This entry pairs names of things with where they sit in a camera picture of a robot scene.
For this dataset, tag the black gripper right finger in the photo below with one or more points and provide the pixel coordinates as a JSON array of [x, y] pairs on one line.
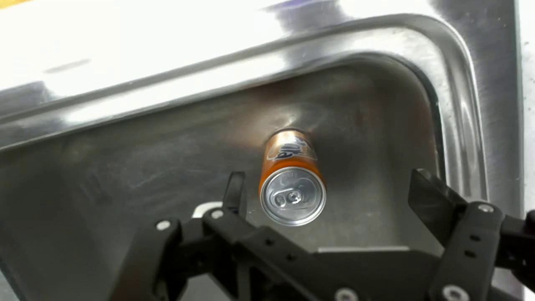
[[473, 240]]

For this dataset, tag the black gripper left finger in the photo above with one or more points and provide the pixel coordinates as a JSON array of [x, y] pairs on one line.
[[167, 262]]

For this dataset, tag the orange soda can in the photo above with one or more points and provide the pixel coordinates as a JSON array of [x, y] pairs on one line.
[[293, 190]]

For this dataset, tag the stainless steel double sink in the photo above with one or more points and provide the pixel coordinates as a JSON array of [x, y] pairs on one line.
[[139, 168]]

